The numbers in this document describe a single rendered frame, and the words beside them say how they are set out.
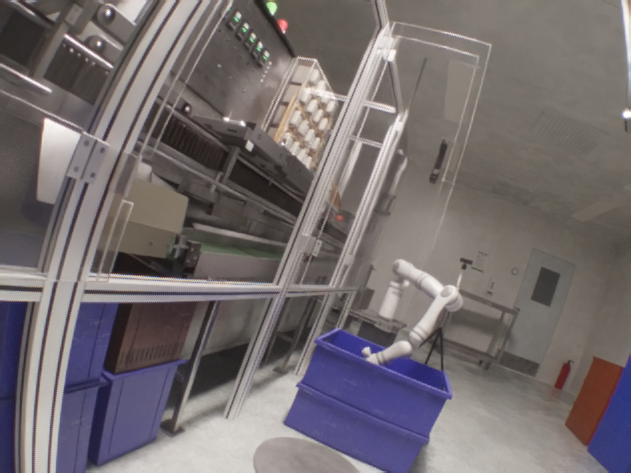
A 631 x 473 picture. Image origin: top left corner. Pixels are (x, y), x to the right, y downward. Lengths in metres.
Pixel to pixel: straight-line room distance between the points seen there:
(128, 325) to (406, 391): 1.05
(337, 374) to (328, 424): 0.23
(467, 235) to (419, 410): 5.08
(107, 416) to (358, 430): 0.99
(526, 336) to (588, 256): 1.83
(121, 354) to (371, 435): 1.05
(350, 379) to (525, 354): 5.35
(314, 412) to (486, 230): 5.29
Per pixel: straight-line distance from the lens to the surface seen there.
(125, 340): 0.87
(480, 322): 6.35
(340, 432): 1.57
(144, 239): 0.77
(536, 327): 6.61
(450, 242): 6.30
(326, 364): 1.49
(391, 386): 1.47
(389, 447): 1.57
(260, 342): 1.36
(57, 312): 0.61
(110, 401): 0.96
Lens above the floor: 0.78
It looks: 1 degrees up
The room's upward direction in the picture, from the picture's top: 21 degrees clockwise
